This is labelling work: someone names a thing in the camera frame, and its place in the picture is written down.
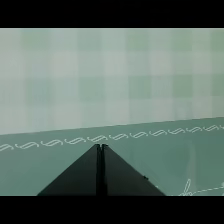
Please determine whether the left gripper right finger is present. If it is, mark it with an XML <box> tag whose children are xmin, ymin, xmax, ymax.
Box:
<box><xmin>100</xmin><ymin>143</ymin><xmax>167</xmax><ymax>197</ymax></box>

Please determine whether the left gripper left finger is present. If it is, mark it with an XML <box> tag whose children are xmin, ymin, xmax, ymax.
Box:
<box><xmin>36</xmin><ymin>143</ymin><xmax>101</xmax><ymax>197</ymax></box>

